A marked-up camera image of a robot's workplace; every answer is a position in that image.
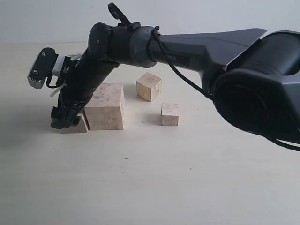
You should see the third largest wooden cube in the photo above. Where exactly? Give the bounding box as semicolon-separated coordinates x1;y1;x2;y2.
136;73;162;102

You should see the second largest wooden cube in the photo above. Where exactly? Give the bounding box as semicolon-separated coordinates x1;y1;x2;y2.
58;113;88;134

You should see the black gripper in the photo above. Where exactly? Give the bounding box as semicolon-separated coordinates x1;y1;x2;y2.
51;49;117;129

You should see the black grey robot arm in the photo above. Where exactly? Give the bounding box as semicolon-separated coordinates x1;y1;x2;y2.
51;22;300;142

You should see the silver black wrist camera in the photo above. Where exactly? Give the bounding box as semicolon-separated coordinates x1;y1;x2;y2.
27;47;71;89

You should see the smallest wooden cube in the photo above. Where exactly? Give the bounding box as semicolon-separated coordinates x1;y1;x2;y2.
161;103;180;126

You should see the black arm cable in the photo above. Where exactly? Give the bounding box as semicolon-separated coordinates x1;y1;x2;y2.
107;2;300;152

